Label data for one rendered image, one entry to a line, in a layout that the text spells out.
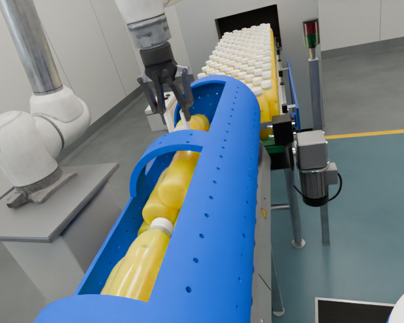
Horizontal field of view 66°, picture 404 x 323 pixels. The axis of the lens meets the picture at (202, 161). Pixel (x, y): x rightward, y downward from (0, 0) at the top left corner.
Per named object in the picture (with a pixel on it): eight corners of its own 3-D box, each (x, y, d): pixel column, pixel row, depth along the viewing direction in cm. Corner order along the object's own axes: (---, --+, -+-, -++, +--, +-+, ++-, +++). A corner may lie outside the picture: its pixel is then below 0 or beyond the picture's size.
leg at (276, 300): (272, 316, 156) (252, 223, 126) (272, 306, 161) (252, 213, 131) (285, 316, 155) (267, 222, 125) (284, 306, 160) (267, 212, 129)
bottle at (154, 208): (181, 220, 64) (198, 170, 79) (154, 198, 62) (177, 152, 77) (159, 235, 67) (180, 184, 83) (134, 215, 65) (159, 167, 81)
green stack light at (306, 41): (304, 47, 130) (303, 35, 127) (303, 44, 135) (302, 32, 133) (321, 44, 128) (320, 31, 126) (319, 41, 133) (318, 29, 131)
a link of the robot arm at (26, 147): (0, 188, 105) (-39, 129, 95) (40, 159, 120) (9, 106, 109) (34, 187, 99) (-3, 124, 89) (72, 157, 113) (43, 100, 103)
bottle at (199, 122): (185, 123, 104) (165, 131, 87) (200, 109, 102) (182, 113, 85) (199, 139, 104) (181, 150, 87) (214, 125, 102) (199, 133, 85)
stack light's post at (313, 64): (323, 245, 186) (308, 61, 133) (322, 240, 190) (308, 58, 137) (330, 245, 185) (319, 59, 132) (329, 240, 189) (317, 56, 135)
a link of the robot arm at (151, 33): (158, 17, 66) (167, 46, 69) (170, 11, 73) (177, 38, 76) (120, 27, 68) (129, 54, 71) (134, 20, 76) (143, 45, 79)
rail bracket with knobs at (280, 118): (270, 149, 119) (266, 124, 114) (270, 140, 125) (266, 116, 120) (297, 145, 116) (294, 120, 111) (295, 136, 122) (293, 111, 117)
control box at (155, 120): (152, 131, 135) (143, 109, 130) (164, 113, 152) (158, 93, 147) (173, 128, 133) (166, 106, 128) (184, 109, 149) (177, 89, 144)
